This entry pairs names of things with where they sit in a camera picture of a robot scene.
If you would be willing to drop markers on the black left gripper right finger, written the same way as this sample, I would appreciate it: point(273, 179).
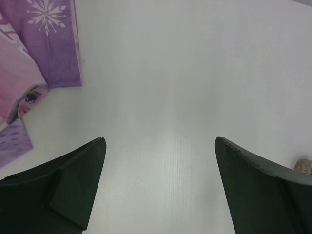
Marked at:
point(263, 197)

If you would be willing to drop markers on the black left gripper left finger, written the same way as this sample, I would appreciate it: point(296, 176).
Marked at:
point(56, 197)

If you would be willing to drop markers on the speckled beige cup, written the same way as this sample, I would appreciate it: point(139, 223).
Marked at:
point(304, 166)

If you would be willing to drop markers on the purple Elsa placemat cloth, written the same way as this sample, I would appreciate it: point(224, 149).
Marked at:
point(38, 52)

